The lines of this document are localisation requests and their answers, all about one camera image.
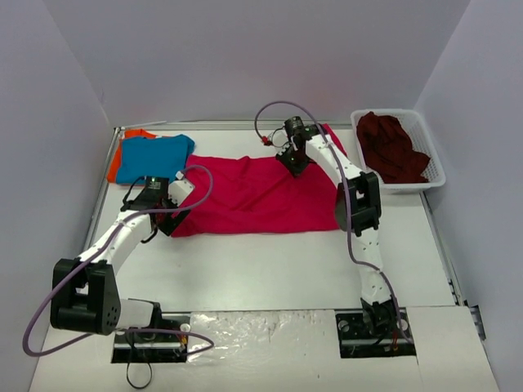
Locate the magenta t shirt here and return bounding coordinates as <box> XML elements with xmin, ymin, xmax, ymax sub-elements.
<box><xmin>169</xmin><ymin>122</ymin><xmax>348</xmax><ymax>238</ymax></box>

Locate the dark red t shirt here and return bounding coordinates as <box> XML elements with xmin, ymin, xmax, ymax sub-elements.
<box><xmin>356</xmin><ymin>112</ymin><xmax>431</xmax><ymax>184</ymax></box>

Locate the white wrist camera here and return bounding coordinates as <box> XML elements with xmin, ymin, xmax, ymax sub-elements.
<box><xmin>168</xmin><ymin>179</ymin><xmax>194</xmax><ymax>206</ymax></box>
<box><xmin>276</xmin><ymin>136</ymin><xmax>293</xmax><ymax>155</ymax></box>

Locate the blue folded t shirt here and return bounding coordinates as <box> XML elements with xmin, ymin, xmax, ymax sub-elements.
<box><xmin>114</xmin><ymin>135</ymin><xmax>195</xmax><ymax>185</ymax></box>

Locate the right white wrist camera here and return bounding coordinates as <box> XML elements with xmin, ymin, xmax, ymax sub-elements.
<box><xmin>276</xmin><ymin>136</ymin><xmax>293</xmax><ymax>155</ymax></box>

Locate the orange folded t shirt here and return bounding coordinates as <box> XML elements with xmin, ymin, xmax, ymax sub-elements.
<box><xmin>106</xmin><ymin>128</ymin><xmax>157</xmax><ymax>183</ymax></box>

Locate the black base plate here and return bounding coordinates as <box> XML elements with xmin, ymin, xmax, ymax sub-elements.
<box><xmin>111</xmin><ymin>332</ymin><xmax>188</xmax><ymax>364</ymax></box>
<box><xmin>335</xmin><ymin>310</ymin><xmax>417</xmax><ymax>359</ymax></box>

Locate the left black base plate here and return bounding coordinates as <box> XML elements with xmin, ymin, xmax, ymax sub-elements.
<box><xmin>111</xmin><ymin>332</ymin><xmax>188</xmax><ymax>364</ymax></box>

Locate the white plastic basket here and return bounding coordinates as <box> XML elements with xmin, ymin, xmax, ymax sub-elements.
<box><xmin>351</xmin><ymin>109</ymin><xmax>446</xmax><ymax>194</ymax></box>

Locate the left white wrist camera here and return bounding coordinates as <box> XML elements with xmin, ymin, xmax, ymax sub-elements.
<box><xmin>168</xmin><ymin>179</ymin><xmax>194</xmax><ymax>206</ymax></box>

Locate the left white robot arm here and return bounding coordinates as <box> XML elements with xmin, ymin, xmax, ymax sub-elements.
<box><xmin>50</xmin><ymin>171</ymin><xmax>194</xmax><ymax>341</ymax></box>

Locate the thin black cable loop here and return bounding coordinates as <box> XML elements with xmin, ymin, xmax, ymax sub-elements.
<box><xmin>125</xmin><ymin>359</ymin><xmax>154</xmax><ymax>390</ymax></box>

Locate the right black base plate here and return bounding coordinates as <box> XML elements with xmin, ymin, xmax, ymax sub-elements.
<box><xmin>335</xmin><ymin>310</ymin><xmax>417</xmax><ymax>359</ymax></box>

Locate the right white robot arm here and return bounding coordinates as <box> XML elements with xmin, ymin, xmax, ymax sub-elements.
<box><xmin>276</xmin><ymin>116</ymin><xmax>399</xmax><ymax>338</ymax></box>

